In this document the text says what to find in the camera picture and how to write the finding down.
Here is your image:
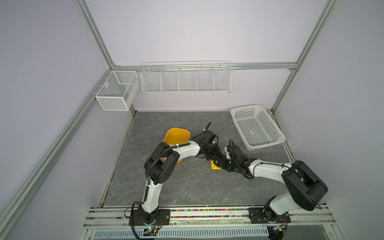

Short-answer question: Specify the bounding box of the yellow paper napkin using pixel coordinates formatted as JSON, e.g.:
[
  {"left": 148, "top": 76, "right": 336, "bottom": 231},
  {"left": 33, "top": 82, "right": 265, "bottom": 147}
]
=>
[{"left": 211, "top": 143, "right": 222, "bottom": 170}]

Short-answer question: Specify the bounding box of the white perforated plastic basket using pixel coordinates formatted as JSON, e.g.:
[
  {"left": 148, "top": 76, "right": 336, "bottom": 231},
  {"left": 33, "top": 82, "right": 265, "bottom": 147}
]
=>
[{"left": 230, "top": 105, "right": 286, "bottom": 151}]

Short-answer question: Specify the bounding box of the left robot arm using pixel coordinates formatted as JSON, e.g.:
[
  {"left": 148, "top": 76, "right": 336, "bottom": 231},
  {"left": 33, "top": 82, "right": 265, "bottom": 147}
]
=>
[{"left": 128, "top": 122, "right": 227, "bottom": 226}]

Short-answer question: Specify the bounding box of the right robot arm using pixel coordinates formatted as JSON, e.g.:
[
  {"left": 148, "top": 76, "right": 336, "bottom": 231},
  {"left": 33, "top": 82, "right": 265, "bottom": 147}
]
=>
[{"left": 213, "top": 140, "right": 329, "bottom": 223}]

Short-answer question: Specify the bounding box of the yellow plastic tray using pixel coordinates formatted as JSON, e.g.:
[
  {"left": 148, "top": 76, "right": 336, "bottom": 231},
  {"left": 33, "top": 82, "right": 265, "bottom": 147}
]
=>
[{"left": 163, "top": 128, "right": 191, "bottom": 146}]

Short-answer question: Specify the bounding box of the white vent grille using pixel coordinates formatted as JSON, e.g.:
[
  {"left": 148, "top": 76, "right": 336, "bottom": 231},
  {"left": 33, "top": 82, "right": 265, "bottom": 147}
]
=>
[{"left": 91, "top": 226, "right": 270, "bottom": 240}]

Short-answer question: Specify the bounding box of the white mesh box basket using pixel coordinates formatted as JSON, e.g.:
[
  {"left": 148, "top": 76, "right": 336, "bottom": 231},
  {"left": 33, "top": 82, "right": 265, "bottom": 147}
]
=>
[{"left": 96, "top": 71, "right": 140, "bottom": 112}]

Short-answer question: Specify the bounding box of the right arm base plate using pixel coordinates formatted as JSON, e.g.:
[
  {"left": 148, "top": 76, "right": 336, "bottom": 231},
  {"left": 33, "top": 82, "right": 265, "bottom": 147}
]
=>
[{"left": 248, "top": 207, "right": 291, "bottom": 224}]

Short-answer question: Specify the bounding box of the white wire shelf rack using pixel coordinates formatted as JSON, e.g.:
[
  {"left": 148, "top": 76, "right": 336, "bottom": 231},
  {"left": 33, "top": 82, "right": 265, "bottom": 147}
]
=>
[{"left": 142, "top": 61, "right": 232, "bottom": 94}]

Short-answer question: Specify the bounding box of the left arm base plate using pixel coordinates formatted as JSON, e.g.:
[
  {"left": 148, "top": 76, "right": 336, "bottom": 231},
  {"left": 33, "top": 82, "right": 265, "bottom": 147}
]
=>
[{"left": 129, "top": 209, "right": 171, "bottom": 226}]

